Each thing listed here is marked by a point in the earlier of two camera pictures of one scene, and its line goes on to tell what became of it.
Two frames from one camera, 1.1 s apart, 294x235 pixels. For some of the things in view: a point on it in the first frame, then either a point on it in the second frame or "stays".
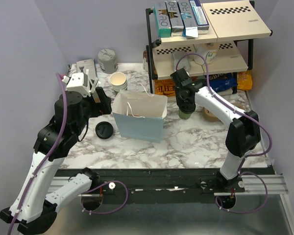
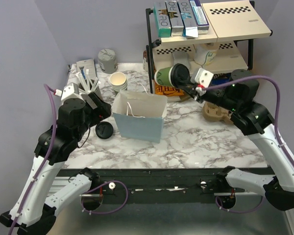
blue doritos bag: (220, 81) stays
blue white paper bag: (140, 115) stays
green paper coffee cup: (184, 111) -> (161, 76)
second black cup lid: (104, 130) stays
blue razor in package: (87, 67) stays
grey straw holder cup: (90, 66) -> (87, 85)
